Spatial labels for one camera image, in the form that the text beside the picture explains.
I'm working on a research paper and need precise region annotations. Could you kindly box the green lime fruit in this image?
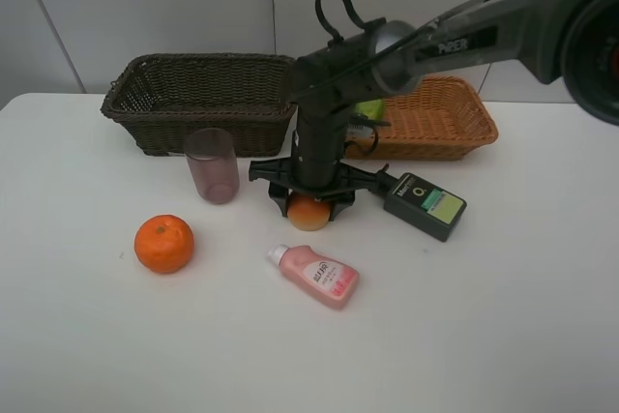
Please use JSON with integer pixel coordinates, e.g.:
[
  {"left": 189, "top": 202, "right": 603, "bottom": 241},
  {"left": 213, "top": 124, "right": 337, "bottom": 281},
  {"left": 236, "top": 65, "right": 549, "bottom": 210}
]
[{"left": 355, "top": 99, "right": 384, "bottom": 120}]

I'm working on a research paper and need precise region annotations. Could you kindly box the orange wicker basket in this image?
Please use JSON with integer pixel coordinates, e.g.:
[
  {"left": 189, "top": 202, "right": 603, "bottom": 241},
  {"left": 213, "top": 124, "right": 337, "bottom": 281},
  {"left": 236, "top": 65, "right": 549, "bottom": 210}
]
[{"left": 345, "top": 76, "right": 498, "bottom": 162}]

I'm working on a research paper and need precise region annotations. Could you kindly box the orange tangerine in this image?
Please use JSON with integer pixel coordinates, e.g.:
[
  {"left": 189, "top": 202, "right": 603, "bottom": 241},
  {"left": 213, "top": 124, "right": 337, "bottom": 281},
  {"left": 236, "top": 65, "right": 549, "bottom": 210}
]
[{"left": 133, "top": 215, "right": 194, "bottom": 274}]

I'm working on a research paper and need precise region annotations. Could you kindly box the pink bottle white cap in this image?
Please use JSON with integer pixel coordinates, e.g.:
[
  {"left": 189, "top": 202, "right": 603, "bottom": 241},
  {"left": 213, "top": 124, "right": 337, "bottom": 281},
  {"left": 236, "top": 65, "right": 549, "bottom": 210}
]
[{"left": 267, "top": 245, "right": 360, "bottom": 310}]

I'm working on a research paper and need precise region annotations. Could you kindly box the red-yellow peach fruit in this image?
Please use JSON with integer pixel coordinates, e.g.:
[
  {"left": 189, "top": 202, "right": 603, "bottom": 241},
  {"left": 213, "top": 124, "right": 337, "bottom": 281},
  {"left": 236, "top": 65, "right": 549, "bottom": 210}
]
[{"left": 287, "top": 195, "right": 332, "bottom": 231}]

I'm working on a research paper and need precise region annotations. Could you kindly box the purple translucent plastic cup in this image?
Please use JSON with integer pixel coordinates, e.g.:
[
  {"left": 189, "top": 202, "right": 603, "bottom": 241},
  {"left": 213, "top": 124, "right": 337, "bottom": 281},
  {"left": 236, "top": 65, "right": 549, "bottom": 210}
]
[{"left": 184, "top": 128, "right": 240, "bottom": 205}]

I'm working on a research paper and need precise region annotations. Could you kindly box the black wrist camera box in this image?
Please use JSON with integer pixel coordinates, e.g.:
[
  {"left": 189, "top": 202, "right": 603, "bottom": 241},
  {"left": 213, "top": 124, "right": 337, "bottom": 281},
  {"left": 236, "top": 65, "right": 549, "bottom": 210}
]
[{"left": 347, "top": 113, "right": 391, "bottom": 138}]

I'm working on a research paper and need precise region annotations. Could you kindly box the dark green pump bottle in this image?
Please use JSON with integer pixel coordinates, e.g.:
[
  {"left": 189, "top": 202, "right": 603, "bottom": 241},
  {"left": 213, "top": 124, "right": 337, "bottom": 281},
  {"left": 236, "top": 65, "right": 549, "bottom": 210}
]
[{"left": 374, "top": 166, "right": 467, "bottom": 243}]

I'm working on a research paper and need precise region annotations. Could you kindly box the dark brown wicker basket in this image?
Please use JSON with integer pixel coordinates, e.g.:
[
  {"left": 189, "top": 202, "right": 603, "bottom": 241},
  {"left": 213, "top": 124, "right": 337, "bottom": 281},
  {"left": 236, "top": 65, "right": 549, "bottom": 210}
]
[{"left": 101, "top": 53, "right": 295, "bottom": 158}]

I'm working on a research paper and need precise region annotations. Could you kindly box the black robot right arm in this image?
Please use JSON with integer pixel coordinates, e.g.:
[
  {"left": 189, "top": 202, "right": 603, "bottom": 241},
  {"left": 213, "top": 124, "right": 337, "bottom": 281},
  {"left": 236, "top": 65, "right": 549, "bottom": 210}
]
[{"left": 249, "top": 0, "right": 618, "bottom": 213}]

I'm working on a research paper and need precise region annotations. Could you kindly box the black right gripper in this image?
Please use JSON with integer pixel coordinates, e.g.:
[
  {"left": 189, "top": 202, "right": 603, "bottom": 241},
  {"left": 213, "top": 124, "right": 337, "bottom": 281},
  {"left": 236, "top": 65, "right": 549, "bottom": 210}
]
[{"left": 249, "top": 108, "right": 379, "bottom": 221}]

